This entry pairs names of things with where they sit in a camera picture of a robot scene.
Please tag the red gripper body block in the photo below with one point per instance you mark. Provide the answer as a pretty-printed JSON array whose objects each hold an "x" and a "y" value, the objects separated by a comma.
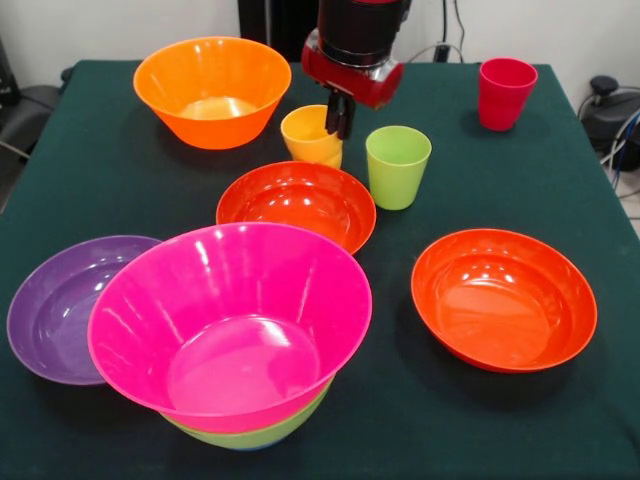
[{"x": 350, "y": 82}]

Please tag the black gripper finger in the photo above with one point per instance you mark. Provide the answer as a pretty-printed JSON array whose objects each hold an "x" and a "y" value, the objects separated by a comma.
[
  {"x": 333, "y": 115},
  {"x": 346, "y": 120}
]

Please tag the yellow plastic cup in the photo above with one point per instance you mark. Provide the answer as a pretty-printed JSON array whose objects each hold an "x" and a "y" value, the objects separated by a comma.
[{"x": 307, "y": 140}]

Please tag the red plastic bowl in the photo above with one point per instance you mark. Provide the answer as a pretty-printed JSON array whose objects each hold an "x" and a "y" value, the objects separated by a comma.
[
  {"x": 505, "y": 300},
  {"x": 300, "y": 200}
]

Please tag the pink plastic bowl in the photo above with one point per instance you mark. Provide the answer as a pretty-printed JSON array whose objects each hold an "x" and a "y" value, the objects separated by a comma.
[{"x": 225, "y": 300}]

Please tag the green plastic bowl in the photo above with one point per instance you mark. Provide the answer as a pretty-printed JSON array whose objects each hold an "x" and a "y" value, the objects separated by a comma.
[{"x": 280, "y": 432}]

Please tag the green plastic cup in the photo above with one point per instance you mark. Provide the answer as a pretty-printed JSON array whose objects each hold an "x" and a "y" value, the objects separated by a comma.
[{"x": 397, "y": 170}]

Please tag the black power plug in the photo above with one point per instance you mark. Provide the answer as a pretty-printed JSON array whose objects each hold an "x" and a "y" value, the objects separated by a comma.
[{"x": 442, "y": 51}]

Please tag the orange plastic bowl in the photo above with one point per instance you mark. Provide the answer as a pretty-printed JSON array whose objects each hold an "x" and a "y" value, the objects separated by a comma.
[{"x": 210, "y": 75}]

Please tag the red plastic cup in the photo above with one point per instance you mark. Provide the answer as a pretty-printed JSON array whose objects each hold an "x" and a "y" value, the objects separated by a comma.
[{"x": 502, "y": 100}]

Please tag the dark green tablecloth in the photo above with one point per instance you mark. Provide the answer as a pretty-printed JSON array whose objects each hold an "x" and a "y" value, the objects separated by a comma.
[{"x": 450, "y": 425}]

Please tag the purple plastic bowl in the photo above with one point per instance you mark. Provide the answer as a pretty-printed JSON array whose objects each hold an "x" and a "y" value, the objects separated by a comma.
[{"x": 50, "y": 310}]

